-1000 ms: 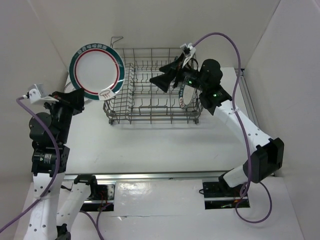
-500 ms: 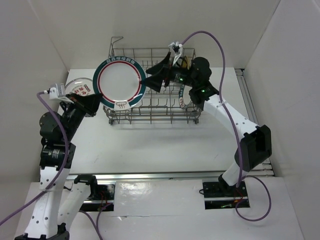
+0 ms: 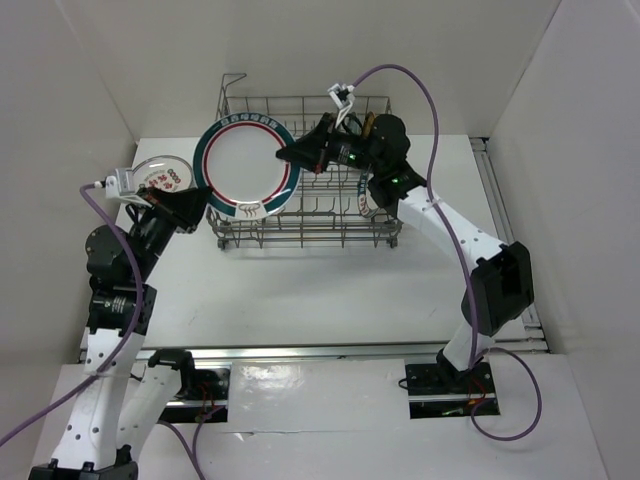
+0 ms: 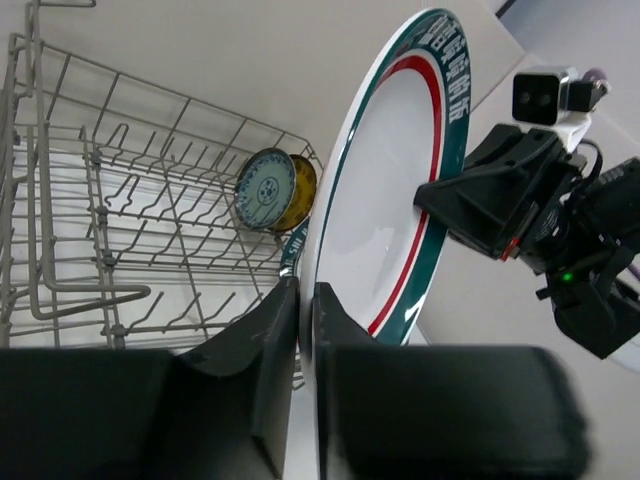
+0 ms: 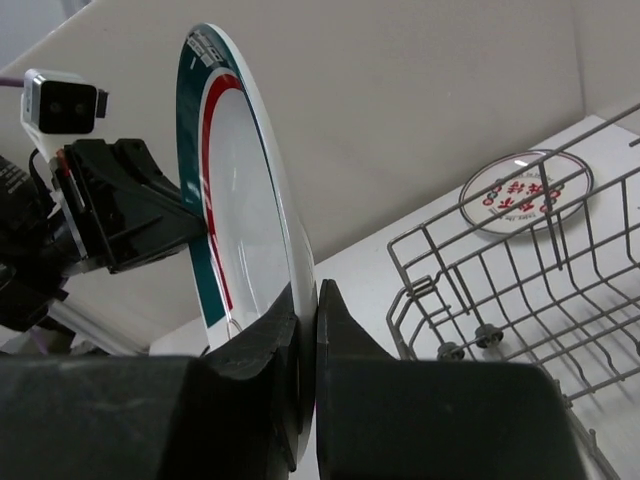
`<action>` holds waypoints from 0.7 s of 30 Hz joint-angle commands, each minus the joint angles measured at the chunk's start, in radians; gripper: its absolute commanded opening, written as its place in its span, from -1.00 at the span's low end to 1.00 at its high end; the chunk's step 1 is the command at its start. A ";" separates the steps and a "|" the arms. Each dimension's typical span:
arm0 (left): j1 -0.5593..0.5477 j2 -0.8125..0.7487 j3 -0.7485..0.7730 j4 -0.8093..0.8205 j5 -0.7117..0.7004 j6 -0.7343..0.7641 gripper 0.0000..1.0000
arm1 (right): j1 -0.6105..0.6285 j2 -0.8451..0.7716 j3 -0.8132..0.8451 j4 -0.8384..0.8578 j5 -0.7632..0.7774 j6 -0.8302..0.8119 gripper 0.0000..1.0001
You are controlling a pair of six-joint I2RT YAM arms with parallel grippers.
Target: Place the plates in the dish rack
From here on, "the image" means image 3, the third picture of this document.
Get white cover panel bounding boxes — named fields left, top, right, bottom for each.
left=226, top=359, right=410, bottom=434

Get aluminium rail right side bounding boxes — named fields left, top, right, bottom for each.
left=469, top=137, right=549, bottom=351

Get white plate red green rim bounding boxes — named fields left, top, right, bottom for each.
left=192, top=112, right=301, bottom=221

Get yellow patterned small plate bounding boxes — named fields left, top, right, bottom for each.
left=361, top=112, right=376, bottom=139

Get small white plate red characters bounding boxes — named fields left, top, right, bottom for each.
left=133, top=155, right=194, bottom=193

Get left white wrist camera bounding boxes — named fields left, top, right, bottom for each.
left=101, top=168, right=136, bottom=200

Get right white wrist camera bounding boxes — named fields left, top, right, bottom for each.
left=327, top=83, right=355, bottom=126

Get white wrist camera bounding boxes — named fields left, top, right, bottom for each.
left=101, top=168, right=136, bottom=200
left=327, top=83, right=355, bottom=126

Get aluminium mounting rail front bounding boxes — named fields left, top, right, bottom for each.
left=135, top=337, right=550, bottom=362

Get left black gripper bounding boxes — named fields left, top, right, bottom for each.
left=129, top=184, right=212, bottom=283

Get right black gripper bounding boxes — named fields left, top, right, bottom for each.
left=277, top=112, right=383, bottom=175

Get dark green rimmed plate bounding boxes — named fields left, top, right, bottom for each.
left=357, top=172, right=379, bottom=219

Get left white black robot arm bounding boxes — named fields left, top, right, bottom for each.
left=29, top=187, right=211, bottom=479

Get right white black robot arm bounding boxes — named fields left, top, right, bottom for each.
left=276, top=113, right=535, bottom=392

